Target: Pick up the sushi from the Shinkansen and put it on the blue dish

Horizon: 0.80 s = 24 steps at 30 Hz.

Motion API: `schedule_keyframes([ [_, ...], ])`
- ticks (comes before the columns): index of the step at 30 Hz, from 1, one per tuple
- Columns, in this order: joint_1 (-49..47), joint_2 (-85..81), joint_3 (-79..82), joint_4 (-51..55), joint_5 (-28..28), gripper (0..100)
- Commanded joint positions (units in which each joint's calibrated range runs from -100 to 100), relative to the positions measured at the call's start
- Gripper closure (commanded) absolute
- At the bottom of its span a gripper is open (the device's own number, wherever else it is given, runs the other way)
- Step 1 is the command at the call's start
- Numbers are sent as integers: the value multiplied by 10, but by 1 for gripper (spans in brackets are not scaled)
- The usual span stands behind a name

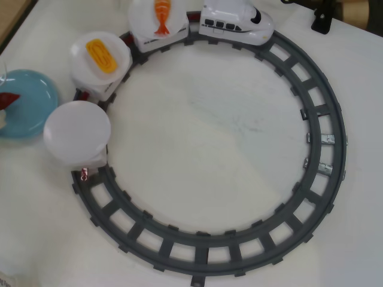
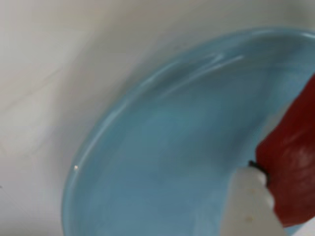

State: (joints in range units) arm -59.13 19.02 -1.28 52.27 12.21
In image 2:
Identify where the blue round dish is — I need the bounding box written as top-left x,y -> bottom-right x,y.
61,27 -> 315,236

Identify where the red tuna sushi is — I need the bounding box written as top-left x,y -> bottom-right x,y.
255,73 -> 315,228

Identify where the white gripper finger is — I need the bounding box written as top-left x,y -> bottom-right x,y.
218,161 -> 287,236

